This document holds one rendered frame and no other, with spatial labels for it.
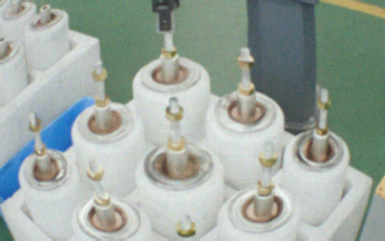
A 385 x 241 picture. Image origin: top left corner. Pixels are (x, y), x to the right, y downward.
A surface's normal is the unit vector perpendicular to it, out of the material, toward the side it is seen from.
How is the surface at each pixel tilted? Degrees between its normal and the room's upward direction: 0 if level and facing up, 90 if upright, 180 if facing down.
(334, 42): 0
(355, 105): 0
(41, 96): 90
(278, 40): 90
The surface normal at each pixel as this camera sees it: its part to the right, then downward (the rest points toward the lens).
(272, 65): -0.20, 0.62
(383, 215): -0.65, 0.49
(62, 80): 0.79, 0.36
